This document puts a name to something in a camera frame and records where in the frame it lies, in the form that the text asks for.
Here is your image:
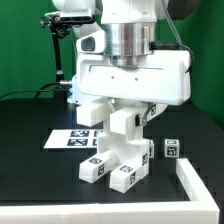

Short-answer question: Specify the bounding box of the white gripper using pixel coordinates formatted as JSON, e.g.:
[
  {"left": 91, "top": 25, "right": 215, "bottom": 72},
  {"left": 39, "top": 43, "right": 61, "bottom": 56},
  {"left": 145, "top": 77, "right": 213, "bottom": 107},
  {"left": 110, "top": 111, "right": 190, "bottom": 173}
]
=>
[{"left": 76, "top": 50, "right": 191, "bottom": 126}]

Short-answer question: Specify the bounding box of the white chair back frame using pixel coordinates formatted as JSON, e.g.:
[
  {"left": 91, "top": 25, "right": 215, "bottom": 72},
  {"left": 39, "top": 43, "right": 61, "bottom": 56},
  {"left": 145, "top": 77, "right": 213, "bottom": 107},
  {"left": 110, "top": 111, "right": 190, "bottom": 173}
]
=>
[{"left": 76, "top": 98, "right": 167, "bottom": 134}]

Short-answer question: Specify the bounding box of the white chair seat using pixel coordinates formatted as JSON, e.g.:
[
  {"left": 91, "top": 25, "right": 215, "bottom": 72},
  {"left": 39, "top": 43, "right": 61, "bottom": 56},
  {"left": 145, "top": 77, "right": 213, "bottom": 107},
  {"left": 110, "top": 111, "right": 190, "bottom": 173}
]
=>
[{"left": 97, "top": 127, "right": 149, "bottom": 172}]

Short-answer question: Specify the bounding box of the white tagged cube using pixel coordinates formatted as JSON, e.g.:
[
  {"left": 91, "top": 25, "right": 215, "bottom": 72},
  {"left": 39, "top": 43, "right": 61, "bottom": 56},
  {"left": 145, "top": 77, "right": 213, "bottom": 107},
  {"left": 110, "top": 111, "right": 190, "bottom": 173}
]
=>
[
  {"left": 149, "top": 140, "right": 154, "bottom": 158},
  {"left": 164, "top": 139, "right": 180, "bottom": 158}
]

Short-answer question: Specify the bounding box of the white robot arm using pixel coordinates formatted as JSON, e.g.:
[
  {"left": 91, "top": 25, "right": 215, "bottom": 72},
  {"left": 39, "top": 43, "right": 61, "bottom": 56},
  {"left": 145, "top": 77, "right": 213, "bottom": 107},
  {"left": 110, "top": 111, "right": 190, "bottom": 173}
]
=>
[{"left": 52, "top": 0, "right": 193, "bottom": 126}]

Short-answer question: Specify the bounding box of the white U-shaped fence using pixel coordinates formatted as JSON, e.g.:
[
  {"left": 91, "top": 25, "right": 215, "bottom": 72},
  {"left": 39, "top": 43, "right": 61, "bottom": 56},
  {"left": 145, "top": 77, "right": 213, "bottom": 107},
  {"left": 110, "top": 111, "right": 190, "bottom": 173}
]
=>
[{"left": 0, "top": 158, "right": 220, "bottom": 224}]

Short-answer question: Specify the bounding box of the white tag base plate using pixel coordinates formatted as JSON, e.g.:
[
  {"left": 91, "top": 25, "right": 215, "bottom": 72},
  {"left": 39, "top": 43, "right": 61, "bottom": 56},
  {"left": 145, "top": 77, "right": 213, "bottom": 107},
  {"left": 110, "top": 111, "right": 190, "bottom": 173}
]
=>
[{"left": 44, "top": 129, "right": 102, "bottom": 149}]

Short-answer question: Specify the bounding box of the black camera stand pole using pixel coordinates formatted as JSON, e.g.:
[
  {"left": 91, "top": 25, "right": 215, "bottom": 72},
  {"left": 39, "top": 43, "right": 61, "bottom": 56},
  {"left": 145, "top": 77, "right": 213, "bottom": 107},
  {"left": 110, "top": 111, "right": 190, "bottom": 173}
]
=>
[{"left": 39, "top": 16, "right": 72, "bottom": 101}]

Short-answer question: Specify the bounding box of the black cable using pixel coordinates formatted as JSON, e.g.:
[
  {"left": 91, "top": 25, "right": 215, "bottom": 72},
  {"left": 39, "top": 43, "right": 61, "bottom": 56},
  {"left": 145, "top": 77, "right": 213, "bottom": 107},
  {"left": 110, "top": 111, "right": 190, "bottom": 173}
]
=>
[{"left": 0, "top": 82, "right": 73, "bottom": 102}]

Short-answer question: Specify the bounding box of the grey camera on stand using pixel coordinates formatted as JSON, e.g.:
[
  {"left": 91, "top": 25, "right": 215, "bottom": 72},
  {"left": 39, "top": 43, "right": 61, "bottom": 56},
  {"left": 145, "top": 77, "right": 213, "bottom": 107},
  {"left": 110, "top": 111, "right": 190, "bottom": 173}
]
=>
[{"left": 45, "top": 9, "right": 95, "bottom": 25}]

